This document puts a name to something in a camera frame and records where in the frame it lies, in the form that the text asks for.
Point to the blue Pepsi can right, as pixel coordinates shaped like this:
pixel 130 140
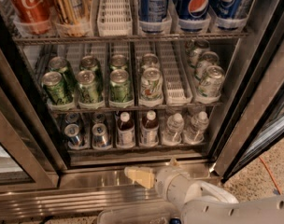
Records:
pixel 231 13

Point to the blue bottle cap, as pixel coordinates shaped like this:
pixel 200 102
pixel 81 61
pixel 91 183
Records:
pixel 174 220

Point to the fridge door right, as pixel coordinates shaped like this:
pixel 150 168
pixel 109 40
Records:
pixel 262 123

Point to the clear water bottle right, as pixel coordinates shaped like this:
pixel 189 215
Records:
pixel 195 130

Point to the white can right front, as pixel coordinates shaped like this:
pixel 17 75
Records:
pixel 211 82

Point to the blue Pepsi can middle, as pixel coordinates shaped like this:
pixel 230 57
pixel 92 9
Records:
pixel 190 11

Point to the brown drink bottle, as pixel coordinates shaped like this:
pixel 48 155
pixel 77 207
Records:
pixel 126 131
pixel 149 130

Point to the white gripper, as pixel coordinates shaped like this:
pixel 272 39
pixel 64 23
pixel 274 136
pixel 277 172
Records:
pixel 164 180

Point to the empty white middle tray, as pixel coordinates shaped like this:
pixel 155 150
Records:
pixel 177 90

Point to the green can front left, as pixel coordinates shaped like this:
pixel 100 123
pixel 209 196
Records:
pixel 54 85

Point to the green can back left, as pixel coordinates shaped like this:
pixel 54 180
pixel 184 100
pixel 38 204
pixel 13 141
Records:
pixel 63 66

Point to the green can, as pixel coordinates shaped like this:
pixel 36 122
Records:
pixel 118 61
pixel 120 86
pixel 91 63
pixel 88 86
pixel 63 66
pixel 54 85

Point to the silver blue can front left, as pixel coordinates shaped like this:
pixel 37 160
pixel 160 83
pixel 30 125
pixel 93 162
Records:
pixel 74 135

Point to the red Coca-Cola can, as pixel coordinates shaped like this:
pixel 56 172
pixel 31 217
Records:
pixel 34 13

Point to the empty white top tray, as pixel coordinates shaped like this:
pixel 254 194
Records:
pixel 115 18

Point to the clear water bottle left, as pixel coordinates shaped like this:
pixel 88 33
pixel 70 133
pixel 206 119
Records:
pixel 173 130

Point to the white can right middle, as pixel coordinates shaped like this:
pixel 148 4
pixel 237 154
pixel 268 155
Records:
pixel 207 58

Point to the white diet can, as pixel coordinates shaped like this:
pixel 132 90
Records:
pixel 151 84
pixel 149 60

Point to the silver blue can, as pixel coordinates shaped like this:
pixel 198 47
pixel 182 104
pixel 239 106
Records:
pixel 99 118
pixel 100 137
pixel 74 135
pixel 74 118

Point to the clear plastic bin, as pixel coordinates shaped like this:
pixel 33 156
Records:
pixel 145 213

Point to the white can right back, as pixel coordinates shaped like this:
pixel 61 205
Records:
pixel 194 49

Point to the fridge door left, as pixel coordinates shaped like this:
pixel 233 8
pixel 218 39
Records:
pixel 14 134

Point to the blue pepsi can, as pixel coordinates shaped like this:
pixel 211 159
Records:
pixel 190 11
pixel 231 13
pixel 152 14

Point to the silver blue can back left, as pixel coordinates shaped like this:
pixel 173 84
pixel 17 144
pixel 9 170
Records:
pixel 74 118

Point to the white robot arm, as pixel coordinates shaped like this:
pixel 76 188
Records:
pixel 200 202

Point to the white diet can back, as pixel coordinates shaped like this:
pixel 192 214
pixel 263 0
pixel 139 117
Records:
pixel 149 60

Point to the steel fridge base grille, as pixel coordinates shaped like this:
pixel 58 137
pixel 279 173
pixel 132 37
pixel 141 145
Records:
pixel 31 191

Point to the fridge door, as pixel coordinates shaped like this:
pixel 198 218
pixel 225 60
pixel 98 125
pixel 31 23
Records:
pixel 262 123
pixel 14 134

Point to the white diet can front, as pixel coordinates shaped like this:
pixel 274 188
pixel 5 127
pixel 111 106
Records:
pixel 151 84

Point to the gold soda can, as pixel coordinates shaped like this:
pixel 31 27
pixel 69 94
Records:
pixel 73 16

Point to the empty white tray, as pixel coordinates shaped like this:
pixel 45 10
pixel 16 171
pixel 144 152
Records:
pixel 177 90
pixel 115 18

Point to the blue Pepsi can left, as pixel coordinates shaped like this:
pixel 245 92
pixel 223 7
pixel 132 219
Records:
pixel 152 14

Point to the clear water bottle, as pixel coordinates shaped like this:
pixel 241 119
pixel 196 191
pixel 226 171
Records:
pixel 173 130
pixel 195 130

